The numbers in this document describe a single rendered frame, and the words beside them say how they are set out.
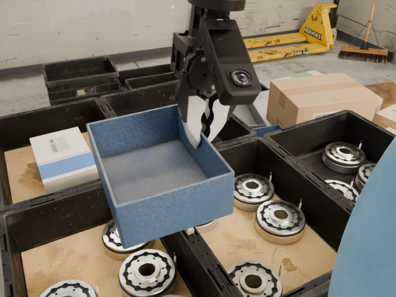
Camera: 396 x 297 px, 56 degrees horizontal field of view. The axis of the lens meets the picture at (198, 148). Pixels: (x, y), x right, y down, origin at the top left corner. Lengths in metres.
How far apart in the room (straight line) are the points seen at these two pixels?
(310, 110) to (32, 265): 0.91
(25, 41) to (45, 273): 3.21
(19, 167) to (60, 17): 2.83
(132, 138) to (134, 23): 3.35
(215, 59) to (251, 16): 4.00
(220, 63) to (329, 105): 0.90
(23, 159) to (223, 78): 0.79
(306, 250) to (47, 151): 0.62
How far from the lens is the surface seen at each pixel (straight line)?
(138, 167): 0.59
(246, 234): 0.82
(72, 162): 0.90
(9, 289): 0.67
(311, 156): 1.07
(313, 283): 0.64
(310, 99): 1.31
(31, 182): 1.02
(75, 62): 2.44
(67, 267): 0.80
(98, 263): 0.79
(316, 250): 0.82
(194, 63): 0.47
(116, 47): 3.96
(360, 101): 1.37
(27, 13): 3.80
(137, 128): 0.61
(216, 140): 1.09
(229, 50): 0.45
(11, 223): 0.80
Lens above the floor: 1.42
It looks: 34 degrees down
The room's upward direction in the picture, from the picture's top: straight up
